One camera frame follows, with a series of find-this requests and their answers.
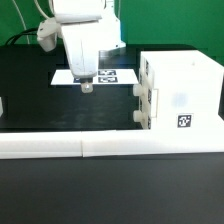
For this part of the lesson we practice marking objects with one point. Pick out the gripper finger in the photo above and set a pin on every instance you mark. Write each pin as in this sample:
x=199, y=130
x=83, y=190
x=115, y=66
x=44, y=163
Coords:
x=87, y=85

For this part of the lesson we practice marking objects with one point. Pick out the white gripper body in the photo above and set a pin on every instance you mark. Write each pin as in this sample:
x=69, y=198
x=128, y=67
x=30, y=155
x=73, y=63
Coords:
x=81, y=43

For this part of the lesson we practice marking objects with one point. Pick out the white drawer tray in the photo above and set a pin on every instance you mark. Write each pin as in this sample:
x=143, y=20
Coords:
x=142, y=116
x=143, y=89

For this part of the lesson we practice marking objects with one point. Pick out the white front drawer tray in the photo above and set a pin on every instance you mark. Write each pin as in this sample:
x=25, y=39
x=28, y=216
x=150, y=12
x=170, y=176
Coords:
x=142, y=116

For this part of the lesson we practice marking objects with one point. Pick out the white drawer cabinet box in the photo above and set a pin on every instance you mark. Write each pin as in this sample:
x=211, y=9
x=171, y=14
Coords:
x=186, y=90

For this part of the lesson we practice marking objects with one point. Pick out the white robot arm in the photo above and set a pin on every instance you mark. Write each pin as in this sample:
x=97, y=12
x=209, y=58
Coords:
x=82, y=11

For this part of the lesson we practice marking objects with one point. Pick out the marker tag sheet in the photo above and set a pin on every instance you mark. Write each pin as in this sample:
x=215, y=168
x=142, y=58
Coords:
x=104, y=77

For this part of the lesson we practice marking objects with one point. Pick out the white front rail right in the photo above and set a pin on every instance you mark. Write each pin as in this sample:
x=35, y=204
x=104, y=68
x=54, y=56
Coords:
x=147, y=142

